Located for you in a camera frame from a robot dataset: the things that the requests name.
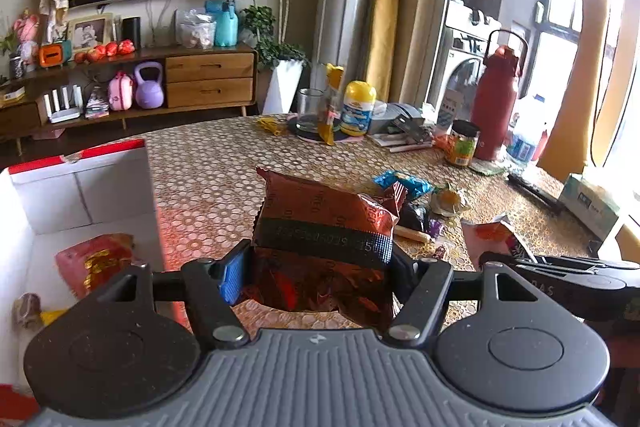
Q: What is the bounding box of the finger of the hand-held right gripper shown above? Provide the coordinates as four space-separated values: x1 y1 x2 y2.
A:
479 250 640 279

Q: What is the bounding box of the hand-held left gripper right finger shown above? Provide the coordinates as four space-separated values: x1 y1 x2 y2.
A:
382 252 546 344

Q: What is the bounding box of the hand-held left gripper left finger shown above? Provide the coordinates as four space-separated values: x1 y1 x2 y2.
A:
80 239 251 350

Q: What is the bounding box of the sausage stick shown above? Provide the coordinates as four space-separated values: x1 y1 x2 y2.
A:
394 226 431 243

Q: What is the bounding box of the dark purple snack packet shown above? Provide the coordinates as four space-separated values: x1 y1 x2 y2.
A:
385 181 441 238

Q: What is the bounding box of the white red print snack packet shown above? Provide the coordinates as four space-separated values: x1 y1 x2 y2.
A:
459 214 531 269

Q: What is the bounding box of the clear orange pastry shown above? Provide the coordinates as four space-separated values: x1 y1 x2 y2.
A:
429 184 471 218

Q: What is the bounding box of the blue snack packet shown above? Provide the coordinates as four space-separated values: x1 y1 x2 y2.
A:
373 170 434 200

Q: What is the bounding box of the dark red foil snack bag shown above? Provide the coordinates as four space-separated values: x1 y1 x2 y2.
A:
239 166 401 331

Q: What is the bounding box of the red orange chips bag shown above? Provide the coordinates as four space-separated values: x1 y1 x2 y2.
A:
54 233 136 299

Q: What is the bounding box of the red and white box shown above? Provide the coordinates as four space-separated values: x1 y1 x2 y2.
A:
0 139 167 403

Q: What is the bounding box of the small yellow snack packet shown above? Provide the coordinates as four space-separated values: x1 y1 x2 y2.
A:
39 307 71 327

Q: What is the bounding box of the tissue box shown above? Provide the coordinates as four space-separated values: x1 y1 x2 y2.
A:
558 173 621 254

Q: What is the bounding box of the black remote control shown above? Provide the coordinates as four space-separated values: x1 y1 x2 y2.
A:
507 170 566 213

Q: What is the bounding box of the green coaster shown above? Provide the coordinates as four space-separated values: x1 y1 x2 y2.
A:
467 157 511 176

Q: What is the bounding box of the glass jar black lid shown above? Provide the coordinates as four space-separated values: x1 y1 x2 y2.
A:
446 120 481 168

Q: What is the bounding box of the clear water bottle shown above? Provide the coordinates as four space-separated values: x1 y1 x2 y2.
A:
507 94 549 166

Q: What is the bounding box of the small yellow wrapper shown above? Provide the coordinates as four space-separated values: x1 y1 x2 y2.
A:
257 116 286 136

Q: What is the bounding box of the stack of papers and books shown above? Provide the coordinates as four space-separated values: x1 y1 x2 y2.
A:
367 101 436 153

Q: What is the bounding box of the drinking glass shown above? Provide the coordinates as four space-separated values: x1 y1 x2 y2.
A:
297 88 329 133

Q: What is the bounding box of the red thermos bottle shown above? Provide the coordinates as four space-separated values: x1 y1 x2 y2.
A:
471 29 529 162

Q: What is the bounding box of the yellow lid vitamin bottle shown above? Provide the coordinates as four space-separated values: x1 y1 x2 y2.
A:
340 80 378 137

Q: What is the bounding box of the wooden TV cabinet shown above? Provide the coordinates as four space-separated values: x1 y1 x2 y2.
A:
0 44 259 154

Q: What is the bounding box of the tall yellow snack packet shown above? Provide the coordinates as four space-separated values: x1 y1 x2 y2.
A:
319 63 346 147

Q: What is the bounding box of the yellow giraffe figure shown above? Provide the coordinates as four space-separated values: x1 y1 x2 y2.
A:
537 0 615 180

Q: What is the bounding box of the purple kettlebell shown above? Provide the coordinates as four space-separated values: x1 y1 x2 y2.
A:
133 61 165 110

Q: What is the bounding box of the white washing machine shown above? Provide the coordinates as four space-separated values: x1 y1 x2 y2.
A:
427 0 501 118

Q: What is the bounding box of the white router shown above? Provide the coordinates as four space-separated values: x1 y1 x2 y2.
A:
42 84 84 124

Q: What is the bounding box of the clear plastic bag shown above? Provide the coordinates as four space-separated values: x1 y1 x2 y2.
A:
174 8 217 50

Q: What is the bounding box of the teal bottle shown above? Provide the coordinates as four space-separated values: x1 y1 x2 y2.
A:
214 0 240 48

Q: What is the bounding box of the row of red apple ornaments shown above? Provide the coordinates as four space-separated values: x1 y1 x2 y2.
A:
74 39 136 64

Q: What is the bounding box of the black speaker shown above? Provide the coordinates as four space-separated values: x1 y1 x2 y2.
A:
121 16 142 48

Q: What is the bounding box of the yellow curtain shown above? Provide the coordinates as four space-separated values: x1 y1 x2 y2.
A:
364 0 421 100

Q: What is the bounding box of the orange radio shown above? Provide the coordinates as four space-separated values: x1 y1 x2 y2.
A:
38 41 71 68

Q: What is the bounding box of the pink flower bouquet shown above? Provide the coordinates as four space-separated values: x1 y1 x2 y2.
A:
12 9 41 58

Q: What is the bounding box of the photo frame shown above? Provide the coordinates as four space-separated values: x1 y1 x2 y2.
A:
66 12 115 53

